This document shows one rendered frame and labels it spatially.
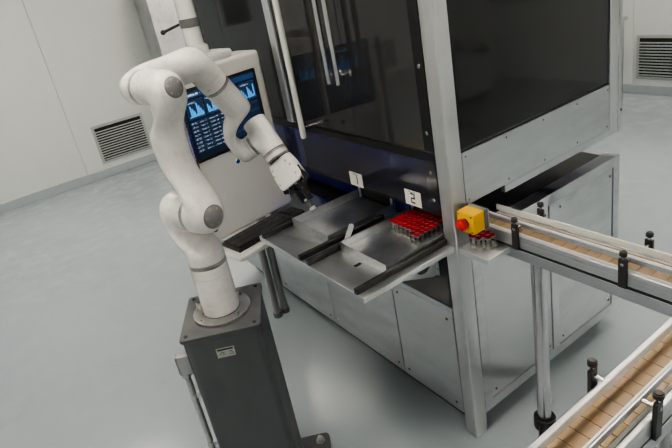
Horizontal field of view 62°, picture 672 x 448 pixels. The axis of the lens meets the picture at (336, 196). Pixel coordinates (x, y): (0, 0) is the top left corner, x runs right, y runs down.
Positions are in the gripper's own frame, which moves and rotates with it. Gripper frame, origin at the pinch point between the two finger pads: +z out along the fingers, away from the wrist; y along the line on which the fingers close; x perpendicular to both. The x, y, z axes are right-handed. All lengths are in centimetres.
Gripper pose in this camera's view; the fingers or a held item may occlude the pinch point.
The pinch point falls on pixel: (304, 195)
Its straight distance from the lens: 188.4
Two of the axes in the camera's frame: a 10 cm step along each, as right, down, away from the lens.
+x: 4.8, -2.5, 8.4
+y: 6.8, -5.1, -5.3
